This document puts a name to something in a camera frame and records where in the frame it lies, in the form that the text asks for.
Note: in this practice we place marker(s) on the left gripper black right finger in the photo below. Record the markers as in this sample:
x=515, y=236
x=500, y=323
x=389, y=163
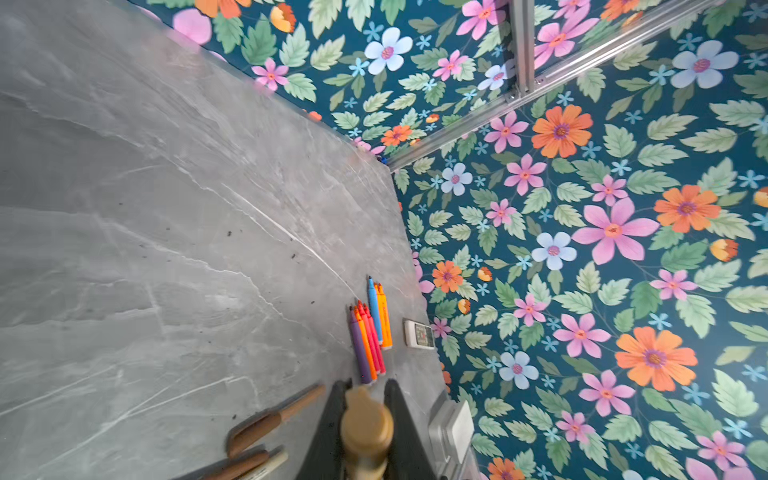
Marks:
x=407, y=457

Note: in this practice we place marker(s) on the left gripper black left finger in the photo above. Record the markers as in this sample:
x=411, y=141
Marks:
x=324, y=459

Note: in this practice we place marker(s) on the pink lilac marker pen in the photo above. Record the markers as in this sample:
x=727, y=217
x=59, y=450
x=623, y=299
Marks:
x=262, y=471

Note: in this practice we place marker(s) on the dark brown marker pen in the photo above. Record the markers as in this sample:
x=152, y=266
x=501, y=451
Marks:
x=250, y=431

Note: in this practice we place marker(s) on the purple marker pen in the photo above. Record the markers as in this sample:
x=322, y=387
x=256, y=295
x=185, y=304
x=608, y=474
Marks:
x=359, y=348

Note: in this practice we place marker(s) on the blue marker pen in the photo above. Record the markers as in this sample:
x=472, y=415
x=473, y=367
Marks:
x=374, y=309

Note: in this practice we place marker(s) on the red orange marker pen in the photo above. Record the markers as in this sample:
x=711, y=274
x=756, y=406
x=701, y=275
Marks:
x=376, y=347

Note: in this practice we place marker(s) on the white flat box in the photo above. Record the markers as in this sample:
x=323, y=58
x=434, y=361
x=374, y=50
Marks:
x=450, y=430

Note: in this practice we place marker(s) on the white remote control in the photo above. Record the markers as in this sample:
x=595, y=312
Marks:
x=418, y=335

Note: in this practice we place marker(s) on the aluminium frame post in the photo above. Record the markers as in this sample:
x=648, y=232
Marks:
x=522, y=16

